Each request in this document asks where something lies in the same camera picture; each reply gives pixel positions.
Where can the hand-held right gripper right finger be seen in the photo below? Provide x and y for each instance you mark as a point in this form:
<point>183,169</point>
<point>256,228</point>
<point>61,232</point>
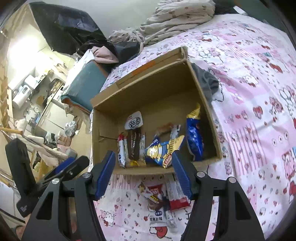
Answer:
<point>182,176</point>

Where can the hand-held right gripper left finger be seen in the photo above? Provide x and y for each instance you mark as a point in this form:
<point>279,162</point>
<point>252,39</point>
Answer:
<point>105,176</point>

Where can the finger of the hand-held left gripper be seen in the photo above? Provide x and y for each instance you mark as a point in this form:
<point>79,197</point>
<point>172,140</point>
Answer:
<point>77,164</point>
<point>64,165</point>

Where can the red white snack bar packet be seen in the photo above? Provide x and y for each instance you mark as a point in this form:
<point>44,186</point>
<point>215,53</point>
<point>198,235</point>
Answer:
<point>177,195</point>

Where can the small red white blue packet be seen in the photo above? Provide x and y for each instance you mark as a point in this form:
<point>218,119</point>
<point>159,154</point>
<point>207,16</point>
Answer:
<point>121,150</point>

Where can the small red snack packet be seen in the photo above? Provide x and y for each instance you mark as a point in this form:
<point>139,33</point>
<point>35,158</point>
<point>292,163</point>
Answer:
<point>155,191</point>

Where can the blue yellow cartoon snack packet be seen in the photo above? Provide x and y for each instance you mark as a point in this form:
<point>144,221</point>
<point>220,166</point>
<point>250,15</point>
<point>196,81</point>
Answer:
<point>159,151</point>

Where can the dark blue snack packet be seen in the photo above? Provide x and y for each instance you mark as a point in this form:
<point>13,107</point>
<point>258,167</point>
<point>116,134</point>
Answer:
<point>194,139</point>

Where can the thin white dark snack packet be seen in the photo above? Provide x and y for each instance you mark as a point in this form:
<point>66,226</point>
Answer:
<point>171,219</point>

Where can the small white grey snack packet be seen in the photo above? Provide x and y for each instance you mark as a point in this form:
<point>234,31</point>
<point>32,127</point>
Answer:
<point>175,132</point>

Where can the dark brown white-label snack packet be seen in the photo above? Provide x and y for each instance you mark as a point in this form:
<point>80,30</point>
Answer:
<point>134,141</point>

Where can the white black-print snack packet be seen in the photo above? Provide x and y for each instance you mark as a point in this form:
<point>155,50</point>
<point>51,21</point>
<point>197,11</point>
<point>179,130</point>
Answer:
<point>157,219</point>

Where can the orange clear snack packet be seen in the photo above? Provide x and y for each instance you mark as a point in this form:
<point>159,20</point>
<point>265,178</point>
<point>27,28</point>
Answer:
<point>164,129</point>

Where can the brown cardboard box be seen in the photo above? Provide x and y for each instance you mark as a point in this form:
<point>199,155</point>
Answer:
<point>157,99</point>

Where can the translucent plastic bag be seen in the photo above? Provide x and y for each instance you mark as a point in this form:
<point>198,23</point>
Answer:
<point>70,128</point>

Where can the white kitchen cabinet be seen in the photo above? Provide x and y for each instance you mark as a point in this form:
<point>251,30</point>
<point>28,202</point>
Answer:
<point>54,114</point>

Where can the white water heater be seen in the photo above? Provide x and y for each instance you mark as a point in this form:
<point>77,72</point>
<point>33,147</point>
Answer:
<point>20,96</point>

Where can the teal cushion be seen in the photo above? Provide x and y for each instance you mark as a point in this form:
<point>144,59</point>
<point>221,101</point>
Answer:
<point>85,87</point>

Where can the white cylindrical container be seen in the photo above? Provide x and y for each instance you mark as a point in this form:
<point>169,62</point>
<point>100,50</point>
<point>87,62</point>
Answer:
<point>32,81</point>

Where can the pink cartoon printed bed sheet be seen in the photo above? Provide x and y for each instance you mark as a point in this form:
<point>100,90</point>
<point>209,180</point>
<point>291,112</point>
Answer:
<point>254,115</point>

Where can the white flat board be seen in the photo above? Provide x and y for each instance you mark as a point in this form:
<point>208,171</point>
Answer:
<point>84,56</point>

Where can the pink cloth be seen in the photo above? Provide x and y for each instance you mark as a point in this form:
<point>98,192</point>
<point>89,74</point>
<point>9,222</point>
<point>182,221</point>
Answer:
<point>104,54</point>

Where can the dark grey cloth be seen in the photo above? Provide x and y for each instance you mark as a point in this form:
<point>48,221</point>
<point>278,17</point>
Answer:
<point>128,49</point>

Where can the black plastic bag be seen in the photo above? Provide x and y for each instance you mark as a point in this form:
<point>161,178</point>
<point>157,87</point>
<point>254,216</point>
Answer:
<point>69,25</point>

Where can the crumpled floral blanket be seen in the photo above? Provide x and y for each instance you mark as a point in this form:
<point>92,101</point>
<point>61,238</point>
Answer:
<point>180,18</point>

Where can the dark folded cloth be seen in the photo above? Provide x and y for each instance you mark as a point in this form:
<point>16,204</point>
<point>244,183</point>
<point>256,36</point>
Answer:
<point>224,7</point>

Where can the small white object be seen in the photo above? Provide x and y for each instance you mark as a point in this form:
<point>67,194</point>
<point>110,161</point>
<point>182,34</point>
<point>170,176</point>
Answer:
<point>240,10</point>

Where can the teal pillow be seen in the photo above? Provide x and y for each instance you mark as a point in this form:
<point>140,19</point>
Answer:
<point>266,12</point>

